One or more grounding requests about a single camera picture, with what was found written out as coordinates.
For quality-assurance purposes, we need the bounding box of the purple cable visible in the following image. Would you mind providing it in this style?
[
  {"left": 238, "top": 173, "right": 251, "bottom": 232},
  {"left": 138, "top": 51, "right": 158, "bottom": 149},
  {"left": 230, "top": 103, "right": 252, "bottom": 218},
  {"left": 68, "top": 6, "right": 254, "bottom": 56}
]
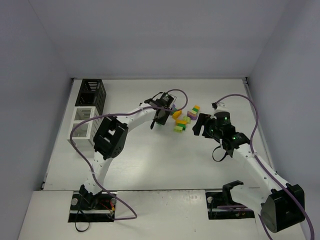
[
  {"left": 69, "top": 88, "right": 189, "bottom": 221},
  {"left": 216, "top": 93, "right": 316, "bottom": 240}
]

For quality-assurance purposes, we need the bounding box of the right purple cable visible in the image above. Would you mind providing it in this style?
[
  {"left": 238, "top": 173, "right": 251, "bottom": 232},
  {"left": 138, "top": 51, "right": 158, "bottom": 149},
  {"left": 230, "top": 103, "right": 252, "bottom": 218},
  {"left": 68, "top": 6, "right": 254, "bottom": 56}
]
[{"left": 216, "top": 93, "right": 316, "bottom": 240}]

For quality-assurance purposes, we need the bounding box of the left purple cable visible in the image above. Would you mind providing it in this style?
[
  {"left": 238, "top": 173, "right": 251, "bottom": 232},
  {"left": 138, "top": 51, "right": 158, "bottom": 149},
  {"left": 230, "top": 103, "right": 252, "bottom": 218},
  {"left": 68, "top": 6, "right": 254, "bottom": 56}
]
[{"left": 69, "top": 88, "right": 189, "bottom": 221}]

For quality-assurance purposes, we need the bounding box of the black slotted container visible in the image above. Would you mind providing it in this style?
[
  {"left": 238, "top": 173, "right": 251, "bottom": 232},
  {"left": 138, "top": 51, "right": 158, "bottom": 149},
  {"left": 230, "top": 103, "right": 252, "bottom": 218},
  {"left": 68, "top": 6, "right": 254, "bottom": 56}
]
[{"left": 75, "top": 78, "right": 107, "bottom": 115}]

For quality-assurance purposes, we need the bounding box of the white slotted container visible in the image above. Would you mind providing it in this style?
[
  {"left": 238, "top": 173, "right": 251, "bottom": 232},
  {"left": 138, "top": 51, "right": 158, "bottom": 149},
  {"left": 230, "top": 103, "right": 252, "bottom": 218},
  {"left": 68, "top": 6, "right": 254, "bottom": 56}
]
[{"left": 67, "top": 106, "right": 102, "bottom": 149}]

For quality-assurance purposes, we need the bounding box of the orange lime lego brick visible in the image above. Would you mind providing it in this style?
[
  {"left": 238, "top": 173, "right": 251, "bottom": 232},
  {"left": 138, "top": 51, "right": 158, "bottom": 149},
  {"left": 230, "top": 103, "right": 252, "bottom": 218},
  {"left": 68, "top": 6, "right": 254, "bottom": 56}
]
[{"left": 175, "top": 116, "right": 191, "bottom": 126}]

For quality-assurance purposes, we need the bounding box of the lime green lego brick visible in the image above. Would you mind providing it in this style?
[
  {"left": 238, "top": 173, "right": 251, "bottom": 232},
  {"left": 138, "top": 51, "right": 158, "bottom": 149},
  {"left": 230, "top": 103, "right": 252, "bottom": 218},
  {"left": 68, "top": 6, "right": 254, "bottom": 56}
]
[{"left": 173, "top": 124, "right": 186, "bottom": 133}]

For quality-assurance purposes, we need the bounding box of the orange green stacked lego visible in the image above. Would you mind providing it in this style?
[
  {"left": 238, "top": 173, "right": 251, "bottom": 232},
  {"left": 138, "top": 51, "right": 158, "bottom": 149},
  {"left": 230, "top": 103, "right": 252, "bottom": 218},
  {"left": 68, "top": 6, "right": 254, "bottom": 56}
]
[{"left": 191, "top": 105, "right": 200, "bottom": 116}]

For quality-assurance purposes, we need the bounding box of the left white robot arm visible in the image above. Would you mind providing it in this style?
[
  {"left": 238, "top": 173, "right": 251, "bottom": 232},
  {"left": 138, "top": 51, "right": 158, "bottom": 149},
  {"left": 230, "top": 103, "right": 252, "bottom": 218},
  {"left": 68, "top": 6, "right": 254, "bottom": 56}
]
[{"left": 79, "top": 92, "right": 176, "bottom": 210}]

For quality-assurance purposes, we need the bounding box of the orange and green lego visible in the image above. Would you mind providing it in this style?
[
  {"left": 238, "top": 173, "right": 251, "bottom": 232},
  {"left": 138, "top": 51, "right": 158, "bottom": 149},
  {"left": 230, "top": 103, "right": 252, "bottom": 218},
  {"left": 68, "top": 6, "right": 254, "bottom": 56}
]
[{"left": 172, "top": 110, "right": 182, "bottom": 120}]

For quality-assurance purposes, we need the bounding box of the purple and lime lego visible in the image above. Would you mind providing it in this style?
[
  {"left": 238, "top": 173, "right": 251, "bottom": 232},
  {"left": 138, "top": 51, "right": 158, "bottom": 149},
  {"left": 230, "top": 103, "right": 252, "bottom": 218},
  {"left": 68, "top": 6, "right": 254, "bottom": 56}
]
[{"left": 187, "top": 111, "right": 198, "bottom": 121}]

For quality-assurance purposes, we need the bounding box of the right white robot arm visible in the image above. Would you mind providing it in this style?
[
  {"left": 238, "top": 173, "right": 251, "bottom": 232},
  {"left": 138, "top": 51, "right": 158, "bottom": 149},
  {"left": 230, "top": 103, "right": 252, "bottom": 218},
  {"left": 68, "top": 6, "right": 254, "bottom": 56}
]
[{"left": 192, "top": 111, "right": 306, "bottom": 233}]

